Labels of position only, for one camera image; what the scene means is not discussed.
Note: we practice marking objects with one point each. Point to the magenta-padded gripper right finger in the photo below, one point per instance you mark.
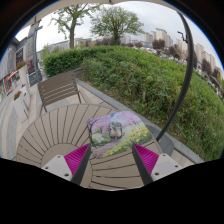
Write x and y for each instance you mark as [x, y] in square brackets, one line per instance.
[163, 165]

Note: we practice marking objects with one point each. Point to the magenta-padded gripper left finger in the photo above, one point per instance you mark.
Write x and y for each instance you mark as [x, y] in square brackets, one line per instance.
[58, 166]

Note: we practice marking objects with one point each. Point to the transparent computer mouse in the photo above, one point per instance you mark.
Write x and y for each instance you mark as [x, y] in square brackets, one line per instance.
[115, 130]

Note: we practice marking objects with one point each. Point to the flower landscape print mouse pad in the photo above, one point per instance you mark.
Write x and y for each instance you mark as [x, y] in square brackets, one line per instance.
[100, 133]

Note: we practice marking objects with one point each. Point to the grey parasol base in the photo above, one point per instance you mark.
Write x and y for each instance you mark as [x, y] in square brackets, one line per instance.
[163, 141]

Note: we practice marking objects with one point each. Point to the large white flower planter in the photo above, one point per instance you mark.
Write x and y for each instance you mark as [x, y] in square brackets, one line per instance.
[20, 108]

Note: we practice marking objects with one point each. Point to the brown slatted wooden chair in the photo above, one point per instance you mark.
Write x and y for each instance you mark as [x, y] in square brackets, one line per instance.
[60, 87]

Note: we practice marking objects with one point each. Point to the curved black parasol pole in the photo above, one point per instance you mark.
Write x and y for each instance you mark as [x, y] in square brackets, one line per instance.
[187, 76]

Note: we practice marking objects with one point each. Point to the small white flower planter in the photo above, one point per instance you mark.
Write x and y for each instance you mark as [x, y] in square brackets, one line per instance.
[22, 75]

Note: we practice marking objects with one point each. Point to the grey storefront building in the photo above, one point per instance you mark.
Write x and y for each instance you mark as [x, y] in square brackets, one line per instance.
[8, 63]

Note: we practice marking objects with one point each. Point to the grey sign pylon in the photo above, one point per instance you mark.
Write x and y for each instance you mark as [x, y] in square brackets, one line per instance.
[32, 53]

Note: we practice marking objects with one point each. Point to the distant apartment buildings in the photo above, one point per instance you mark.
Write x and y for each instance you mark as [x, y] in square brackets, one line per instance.
[160, 36]

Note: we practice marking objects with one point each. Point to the tall thin-crowned tree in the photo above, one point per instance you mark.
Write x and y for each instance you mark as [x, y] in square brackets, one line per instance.
[72, 33]

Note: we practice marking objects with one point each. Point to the round-crowned green tree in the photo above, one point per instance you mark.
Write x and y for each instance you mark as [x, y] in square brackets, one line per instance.
[116, 23]

